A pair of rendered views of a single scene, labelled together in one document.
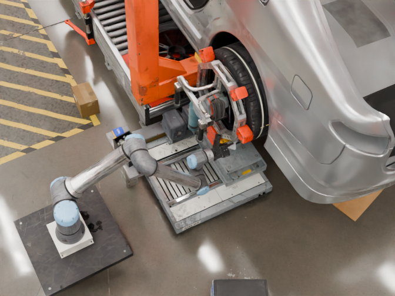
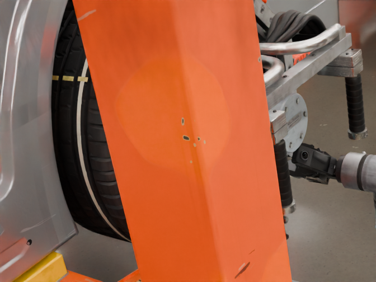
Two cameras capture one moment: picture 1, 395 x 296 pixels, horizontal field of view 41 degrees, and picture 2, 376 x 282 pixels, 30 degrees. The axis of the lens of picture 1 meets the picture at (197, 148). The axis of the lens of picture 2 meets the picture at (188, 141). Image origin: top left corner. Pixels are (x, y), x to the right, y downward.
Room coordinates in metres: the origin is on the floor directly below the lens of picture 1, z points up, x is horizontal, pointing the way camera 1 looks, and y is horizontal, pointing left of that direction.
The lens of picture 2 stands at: (2.82, 1.25, 1.46)
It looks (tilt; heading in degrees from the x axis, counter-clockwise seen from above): 24 degrees down; 253
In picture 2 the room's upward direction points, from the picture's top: 11 degrees counter-clockwise
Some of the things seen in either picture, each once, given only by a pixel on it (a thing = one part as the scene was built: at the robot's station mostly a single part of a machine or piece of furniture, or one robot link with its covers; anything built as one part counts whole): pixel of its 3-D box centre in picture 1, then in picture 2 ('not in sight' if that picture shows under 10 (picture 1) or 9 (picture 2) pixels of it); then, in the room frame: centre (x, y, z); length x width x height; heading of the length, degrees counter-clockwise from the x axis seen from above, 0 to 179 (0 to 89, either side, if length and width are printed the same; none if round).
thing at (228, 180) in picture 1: (230, 151); not in sight; (2.40, -0.26, 0.13); 0.50 x 0.36 x 0.10; 32
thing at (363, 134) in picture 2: (200, 133); (355, 104); (2.04, -0.01, 0.83); 0.04 x 0.04 x 0.16
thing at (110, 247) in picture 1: (75, 246); not in sight; (1.47, 0.78, 0.15); 0.60 x 0.60 x 0.30; 35
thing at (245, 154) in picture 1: (233, 137); not in sight; (2.40, -0.26, 0.32); 0.40 x 0.30 x 0.28; 32
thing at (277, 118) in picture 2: (181, 85); (259, 125); (2.34, 0.14, 0.93); 0.09 x 0.05 x 0.05; 122
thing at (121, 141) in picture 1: (129, 148); not in sight; (2.08, 0.47, 0.51); 0.20 x 0.14 x 0.13; 41
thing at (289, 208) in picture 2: (177, 96); (280, 174); (2.33, 0.17, 0.83); 0.04 x 0.04 x 0.16
